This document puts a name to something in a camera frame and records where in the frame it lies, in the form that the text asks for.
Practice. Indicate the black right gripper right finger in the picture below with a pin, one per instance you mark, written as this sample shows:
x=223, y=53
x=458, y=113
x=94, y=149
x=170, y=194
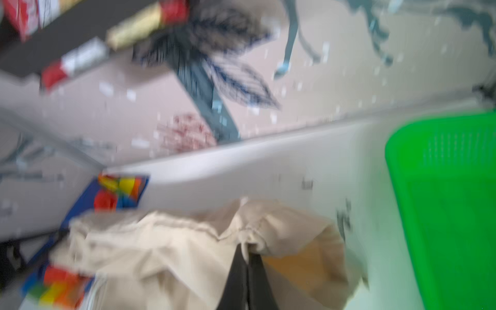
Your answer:
x=259, y=293

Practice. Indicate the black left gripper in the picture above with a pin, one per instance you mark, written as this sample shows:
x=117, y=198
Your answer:
x=14, y=264

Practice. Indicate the rainbow striped shorts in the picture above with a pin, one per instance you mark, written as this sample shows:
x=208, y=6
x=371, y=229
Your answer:
x=61, y=282

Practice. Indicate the green plastic tray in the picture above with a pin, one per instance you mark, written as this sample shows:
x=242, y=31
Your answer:
x=443, y=175

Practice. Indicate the red cassava chips bag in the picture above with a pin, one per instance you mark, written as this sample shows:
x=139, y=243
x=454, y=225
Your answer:
x=20, y=20

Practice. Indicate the beige shorts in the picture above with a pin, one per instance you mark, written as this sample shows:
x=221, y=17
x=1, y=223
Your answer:
x=160, y=260

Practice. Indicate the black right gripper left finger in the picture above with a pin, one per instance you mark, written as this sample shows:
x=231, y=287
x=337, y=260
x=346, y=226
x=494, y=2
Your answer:
x=235, y=293

